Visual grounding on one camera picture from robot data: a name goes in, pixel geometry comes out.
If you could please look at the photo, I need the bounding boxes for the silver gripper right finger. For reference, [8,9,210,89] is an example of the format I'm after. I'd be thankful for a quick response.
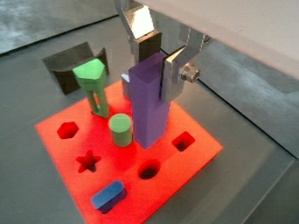
[161,24,210,102]

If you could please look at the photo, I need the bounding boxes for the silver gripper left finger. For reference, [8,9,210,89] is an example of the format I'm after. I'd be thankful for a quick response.
[115,0,163,63]

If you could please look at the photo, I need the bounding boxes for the purple rectangular block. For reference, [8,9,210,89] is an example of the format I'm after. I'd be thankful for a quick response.
[129,52,170,149]

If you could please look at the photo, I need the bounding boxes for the green pentagon-top peg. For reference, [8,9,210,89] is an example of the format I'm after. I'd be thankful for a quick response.
[72,59,109,118]

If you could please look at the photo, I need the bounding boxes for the black curved block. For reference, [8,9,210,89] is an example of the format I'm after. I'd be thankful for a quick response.
[42,42,110,95]

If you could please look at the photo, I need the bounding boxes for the green cylinder peg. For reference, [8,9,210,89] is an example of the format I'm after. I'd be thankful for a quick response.
[109,114,133,147]

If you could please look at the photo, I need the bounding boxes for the dark blue rounded block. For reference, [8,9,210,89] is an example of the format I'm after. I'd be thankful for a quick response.
[91,180,127,214]

